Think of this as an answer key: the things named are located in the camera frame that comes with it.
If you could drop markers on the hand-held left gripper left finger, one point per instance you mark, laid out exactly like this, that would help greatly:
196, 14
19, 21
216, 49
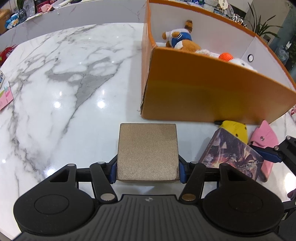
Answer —
113, 171

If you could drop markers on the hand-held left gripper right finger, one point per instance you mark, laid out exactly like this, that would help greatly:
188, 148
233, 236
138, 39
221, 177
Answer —
181, 171

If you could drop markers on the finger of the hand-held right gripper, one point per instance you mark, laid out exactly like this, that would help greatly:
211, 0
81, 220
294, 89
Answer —
270, 155

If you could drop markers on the pink snap card wallet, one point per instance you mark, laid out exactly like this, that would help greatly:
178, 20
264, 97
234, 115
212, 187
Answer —
266, 134

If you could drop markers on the gold textured box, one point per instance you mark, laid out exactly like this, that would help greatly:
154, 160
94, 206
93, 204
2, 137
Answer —
148, 153

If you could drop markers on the dark illustrated card box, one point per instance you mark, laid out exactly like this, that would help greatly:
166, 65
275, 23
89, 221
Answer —
226, 153

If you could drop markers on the yellow tape measure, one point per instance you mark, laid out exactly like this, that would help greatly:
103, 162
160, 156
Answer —
233, 129

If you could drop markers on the orange cardboard box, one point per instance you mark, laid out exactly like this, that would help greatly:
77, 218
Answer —
196, 92

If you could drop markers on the white dog plush orange hat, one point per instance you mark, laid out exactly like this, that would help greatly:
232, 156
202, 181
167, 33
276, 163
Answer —
240, 63

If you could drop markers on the cream crochet bunny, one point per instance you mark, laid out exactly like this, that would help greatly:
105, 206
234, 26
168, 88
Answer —
205, 52

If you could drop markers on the brown bear plush blue outfit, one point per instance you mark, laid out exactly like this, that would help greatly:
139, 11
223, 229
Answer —
187, 45

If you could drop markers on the silver red-print gift bag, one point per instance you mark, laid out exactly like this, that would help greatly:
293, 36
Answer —
294, 110

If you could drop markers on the tall-leaf plant in black pot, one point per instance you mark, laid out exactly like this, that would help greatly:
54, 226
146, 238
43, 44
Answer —
261, 25

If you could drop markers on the pink paper pad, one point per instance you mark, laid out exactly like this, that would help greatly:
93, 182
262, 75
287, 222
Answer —
5, 97

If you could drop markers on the black white cow figurines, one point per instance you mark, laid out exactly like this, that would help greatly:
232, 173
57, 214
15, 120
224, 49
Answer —
238, 19

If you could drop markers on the small white box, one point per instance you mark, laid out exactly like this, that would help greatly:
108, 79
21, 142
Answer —
2, 78

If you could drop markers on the silver decorative plate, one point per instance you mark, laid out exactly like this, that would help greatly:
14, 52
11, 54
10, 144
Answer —
229, 9

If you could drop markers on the red tassel ornament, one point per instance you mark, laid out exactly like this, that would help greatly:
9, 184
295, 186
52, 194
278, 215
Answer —
8, 53

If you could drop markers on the round paper fan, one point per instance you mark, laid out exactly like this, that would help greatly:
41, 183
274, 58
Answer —
223, 4

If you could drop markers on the grey woven basket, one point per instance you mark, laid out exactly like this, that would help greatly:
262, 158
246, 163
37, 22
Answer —
211, 5

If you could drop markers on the pink soft item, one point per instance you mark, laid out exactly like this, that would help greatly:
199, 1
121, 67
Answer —
46, 7

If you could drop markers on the green plant in glass vase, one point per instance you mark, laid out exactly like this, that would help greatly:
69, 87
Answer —
22, 15

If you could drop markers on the blue snack packets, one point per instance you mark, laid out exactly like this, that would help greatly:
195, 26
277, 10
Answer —
12, 20

